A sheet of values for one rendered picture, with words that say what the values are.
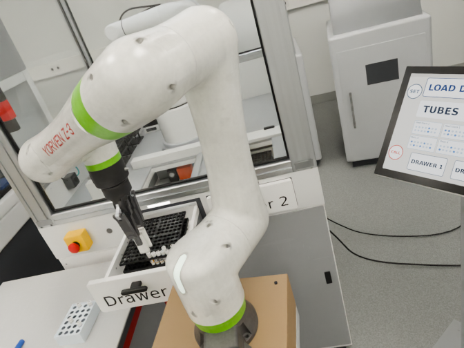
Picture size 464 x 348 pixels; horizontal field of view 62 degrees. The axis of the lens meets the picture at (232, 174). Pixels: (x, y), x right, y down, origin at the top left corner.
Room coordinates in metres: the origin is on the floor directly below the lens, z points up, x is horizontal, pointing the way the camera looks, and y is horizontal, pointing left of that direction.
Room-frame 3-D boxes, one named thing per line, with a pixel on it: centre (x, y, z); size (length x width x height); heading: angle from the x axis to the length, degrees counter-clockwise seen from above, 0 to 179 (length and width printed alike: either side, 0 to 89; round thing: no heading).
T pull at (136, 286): (0.82, 0.34, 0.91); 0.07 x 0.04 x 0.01; 79
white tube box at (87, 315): (0.91, 0.58, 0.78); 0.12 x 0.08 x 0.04; 167
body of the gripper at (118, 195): (0.94, 0.31, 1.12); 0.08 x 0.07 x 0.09; 169
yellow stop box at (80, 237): (1.21, 0.60, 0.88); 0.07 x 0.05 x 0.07; 79
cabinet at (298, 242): (1.63, 0.14, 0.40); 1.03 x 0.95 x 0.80; 79
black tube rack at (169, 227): (1.05, 0.30, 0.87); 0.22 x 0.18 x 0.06; 169
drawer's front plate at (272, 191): (1.11, -0.04, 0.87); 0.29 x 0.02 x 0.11; 79
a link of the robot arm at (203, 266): (0.64, 0.11, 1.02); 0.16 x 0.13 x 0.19; 140
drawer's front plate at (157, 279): (0.85, 0.33, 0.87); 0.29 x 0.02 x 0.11; 79
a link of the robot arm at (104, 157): (0.94, 0.31, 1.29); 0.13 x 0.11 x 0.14; 139
